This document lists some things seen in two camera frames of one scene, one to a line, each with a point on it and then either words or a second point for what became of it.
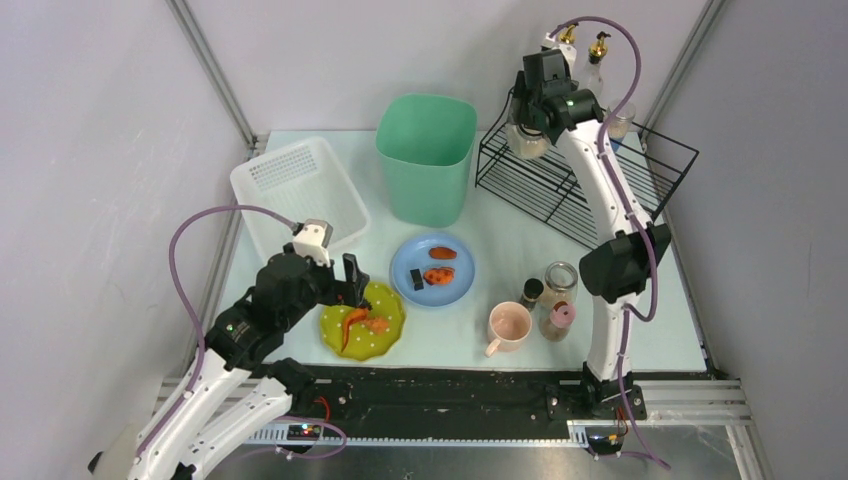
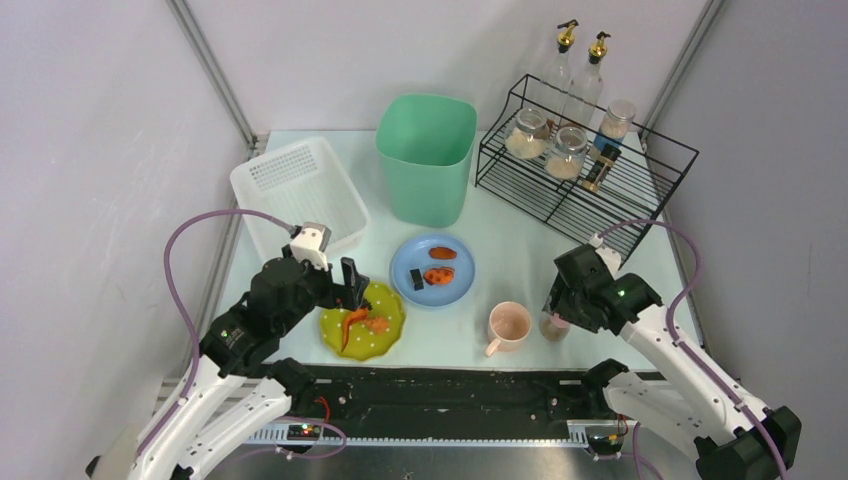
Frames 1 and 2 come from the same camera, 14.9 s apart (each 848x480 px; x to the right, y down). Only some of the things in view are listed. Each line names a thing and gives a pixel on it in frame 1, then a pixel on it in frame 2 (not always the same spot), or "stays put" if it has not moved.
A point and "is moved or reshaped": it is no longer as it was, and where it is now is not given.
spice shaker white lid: [620, 125] stays put
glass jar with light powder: [526, 142] stays put
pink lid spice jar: [555, 322] stays put
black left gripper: [337, 287] stays put
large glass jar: [560, 285] is moved or reshaped
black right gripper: [526, 109] to [565, 302]
